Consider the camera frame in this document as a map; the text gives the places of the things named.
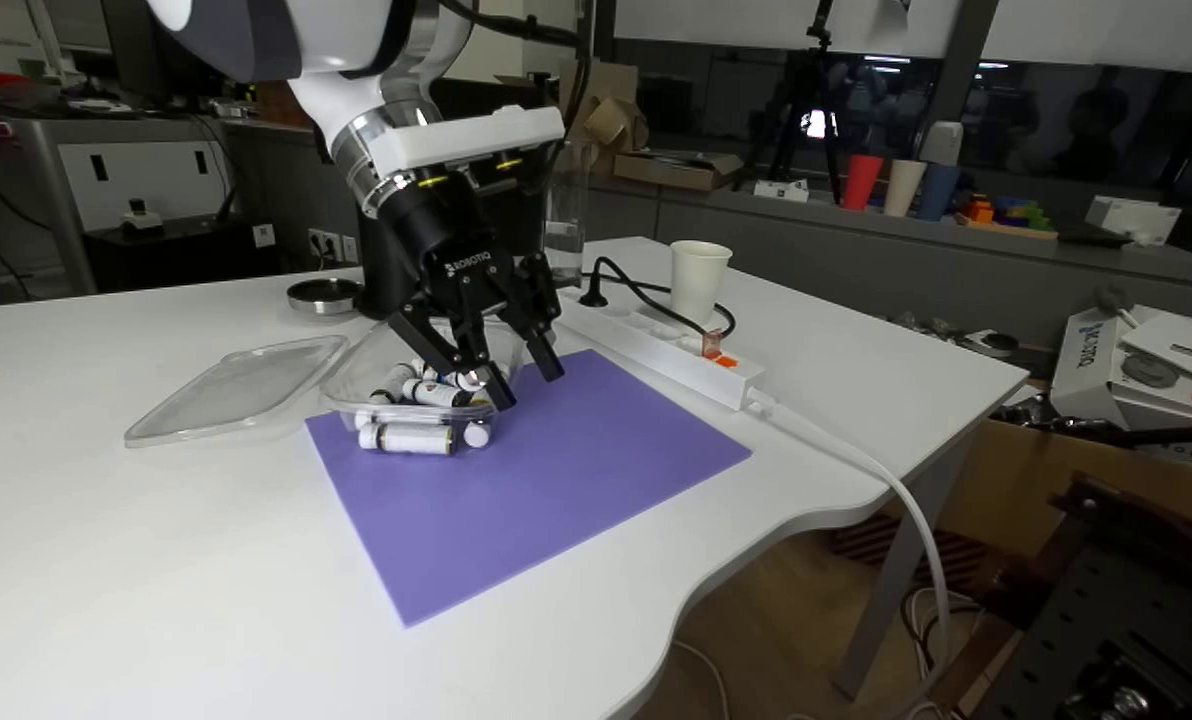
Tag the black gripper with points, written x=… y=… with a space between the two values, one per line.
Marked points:
x=457 y=232

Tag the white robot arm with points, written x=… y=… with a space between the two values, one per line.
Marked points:
x=342 y=64

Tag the purple mat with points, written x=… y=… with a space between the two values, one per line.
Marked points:
x=557 y=481

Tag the open cardboard box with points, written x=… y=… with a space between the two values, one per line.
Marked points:
x=676 y=164

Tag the white product box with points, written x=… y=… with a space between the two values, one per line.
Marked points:
x=1090 y=354

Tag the small white box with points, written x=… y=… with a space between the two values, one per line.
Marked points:
x=1129 y=221

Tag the white tube brown band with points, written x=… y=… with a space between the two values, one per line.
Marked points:
x=423 y=389
x=396 y=416

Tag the white tube blue band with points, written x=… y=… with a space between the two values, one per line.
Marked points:
x=479 y=432

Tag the glass carafe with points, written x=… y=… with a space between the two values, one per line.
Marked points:
x=566 y=226

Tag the black coffee machine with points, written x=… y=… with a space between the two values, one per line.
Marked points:
x=381 y=273

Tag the white power strip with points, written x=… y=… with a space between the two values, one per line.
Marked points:
x=662 y=358

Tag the white paper cup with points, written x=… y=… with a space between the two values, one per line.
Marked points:
x=703 y=280

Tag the clear plastic bag with items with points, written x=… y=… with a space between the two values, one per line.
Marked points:
x=239 y=386

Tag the red cup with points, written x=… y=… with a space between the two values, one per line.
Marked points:
x=860 y=180

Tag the grey counter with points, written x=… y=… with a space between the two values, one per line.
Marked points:
x=889 y=267

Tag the beige cup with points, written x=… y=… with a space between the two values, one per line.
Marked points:
x=901 y=186

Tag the black tripod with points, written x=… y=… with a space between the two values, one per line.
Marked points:
x=820 y=24

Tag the blue cup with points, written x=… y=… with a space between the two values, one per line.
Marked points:
x=937 y=189

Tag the grey table leg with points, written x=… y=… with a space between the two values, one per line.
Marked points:
x=898 y=574

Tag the orange toy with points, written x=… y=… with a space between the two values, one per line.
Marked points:
x=978 y=211

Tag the green toy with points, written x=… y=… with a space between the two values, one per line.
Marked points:
x=1023 y=214

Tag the brown cardboard carton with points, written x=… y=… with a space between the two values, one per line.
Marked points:
x=1023 y=473

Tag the white wall outlet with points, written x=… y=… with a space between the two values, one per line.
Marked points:
x=333 y=251

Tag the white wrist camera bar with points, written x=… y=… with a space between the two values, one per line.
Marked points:
x=479 y=135

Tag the black metal frame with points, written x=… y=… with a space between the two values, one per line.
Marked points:
x=1129 y=627

